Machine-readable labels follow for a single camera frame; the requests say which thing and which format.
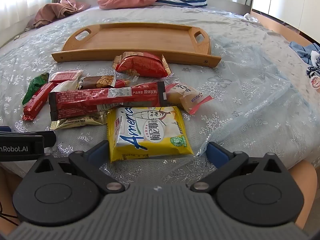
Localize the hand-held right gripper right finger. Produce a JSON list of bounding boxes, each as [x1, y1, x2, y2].
[[190, 141, 292, 194]]

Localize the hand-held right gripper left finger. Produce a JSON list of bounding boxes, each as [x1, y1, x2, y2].
[[27, 140, 125, 195]]

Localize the gold snack packet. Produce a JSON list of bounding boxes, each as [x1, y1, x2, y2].
[[50, 114, 108, 130]]

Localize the red bar packet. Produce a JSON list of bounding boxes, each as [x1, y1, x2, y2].
[[22, 82, 59, 122]]

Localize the long dark red packet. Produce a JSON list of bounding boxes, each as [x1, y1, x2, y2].
[[48, 81, 166, 122]]

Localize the yellow snack packet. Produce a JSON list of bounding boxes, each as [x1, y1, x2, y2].
[[106, 106, 194, 163]]

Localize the green snack packet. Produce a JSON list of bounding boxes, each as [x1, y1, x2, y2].
[[22, 72, 50, 105]]

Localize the clear pink-edged pastry packet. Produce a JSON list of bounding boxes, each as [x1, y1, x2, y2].
[[165, 82, 215, 115]]

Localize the brown peanut bar packet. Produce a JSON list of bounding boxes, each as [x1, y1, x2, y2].
[[79, 76, 117, 90]]

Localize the white pastry packet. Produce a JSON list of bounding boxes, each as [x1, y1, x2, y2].
[[51, 80, 80, 93]]

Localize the red snack packet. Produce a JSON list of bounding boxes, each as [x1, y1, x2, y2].
[[49, 69, 84, 83]]

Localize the red orange snack bag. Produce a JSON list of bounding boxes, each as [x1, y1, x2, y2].
[[113, 51, 171, 78]]

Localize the wooden tray with handles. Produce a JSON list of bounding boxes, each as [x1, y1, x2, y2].
[[51, 22, 222, 68]]

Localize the small round container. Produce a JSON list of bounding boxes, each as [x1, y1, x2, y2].
[[309, 75, 320, 89]]

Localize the dark patterned cloth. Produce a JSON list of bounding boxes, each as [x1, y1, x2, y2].
[[306, 64, 320, 79]]

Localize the blue garment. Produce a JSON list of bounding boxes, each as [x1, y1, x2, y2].
[[289, 42, 320, 64]]

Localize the mauve blanket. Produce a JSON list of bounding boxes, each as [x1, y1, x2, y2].
[[25, 0, 92, 30]]

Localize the white crumpled cloth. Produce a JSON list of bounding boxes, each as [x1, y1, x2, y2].
[[244, 12, 260, 23]]

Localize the white wardrobe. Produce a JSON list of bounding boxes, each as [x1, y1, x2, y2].
[[251, 0, 320, 39]]

